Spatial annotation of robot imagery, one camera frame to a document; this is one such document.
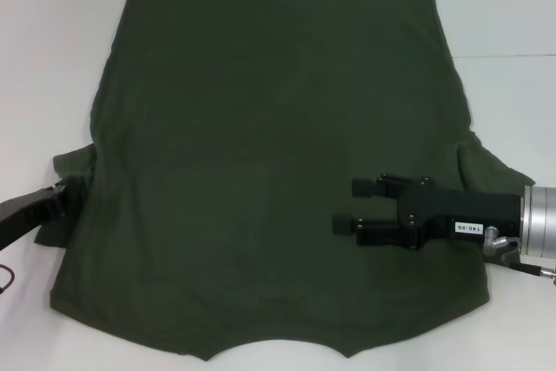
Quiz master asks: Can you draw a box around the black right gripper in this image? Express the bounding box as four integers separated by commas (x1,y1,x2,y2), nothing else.
331,172,523,253

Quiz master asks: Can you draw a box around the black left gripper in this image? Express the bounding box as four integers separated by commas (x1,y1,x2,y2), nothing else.
0,182,70,253

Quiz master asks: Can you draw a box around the dark green t-shirt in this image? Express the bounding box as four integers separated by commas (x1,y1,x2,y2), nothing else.
32,0,536,362

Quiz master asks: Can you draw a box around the thin dark left arm cable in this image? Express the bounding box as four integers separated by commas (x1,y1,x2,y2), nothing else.
0,263,19,295

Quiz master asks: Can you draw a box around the silver right cable connector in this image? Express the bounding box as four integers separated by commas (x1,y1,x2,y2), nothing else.
483,224,521,255

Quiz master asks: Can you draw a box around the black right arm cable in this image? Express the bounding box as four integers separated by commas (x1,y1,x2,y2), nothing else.
487,256,556,280

